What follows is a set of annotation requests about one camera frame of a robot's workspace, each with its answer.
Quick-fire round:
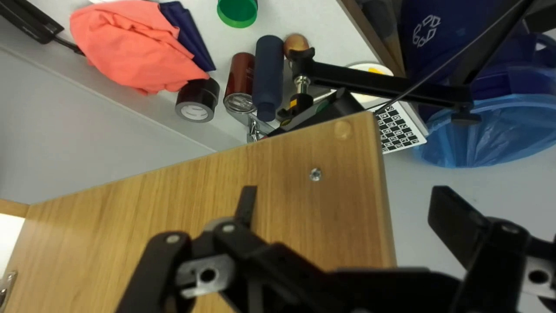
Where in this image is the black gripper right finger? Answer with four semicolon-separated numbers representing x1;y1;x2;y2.
428;186;531;313

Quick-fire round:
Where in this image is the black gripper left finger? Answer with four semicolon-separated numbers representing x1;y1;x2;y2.
117;186;260;313

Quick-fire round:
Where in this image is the wooden cabinet door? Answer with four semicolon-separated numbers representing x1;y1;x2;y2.
6;113;397;313

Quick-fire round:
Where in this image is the checkerboard calibration board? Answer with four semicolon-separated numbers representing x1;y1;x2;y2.
374;101;428;155

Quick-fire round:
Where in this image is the blue recycling bin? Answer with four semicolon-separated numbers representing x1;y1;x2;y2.
400;0;556;169

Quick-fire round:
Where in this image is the dark red can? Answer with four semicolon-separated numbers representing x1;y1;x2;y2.
225;52;255;113

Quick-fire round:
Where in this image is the white plate with yellow food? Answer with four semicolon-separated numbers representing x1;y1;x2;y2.
348;61;394;77

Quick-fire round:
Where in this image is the coral pink cloth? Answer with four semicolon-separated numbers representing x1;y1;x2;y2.
70;0;209;94

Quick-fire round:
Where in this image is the dark blue bottle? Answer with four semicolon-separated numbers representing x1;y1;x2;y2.
253;35;284;122

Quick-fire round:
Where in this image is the dark blue cloth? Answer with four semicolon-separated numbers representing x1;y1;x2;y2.
161;2;216;71

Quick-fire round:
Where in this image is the brown egg toy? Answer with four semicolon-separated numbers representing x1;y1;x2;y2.
284;33;310;58

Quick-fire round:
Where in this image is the blue cup with green rim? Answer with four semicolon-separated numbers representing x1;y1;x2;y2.
218;0;260;28

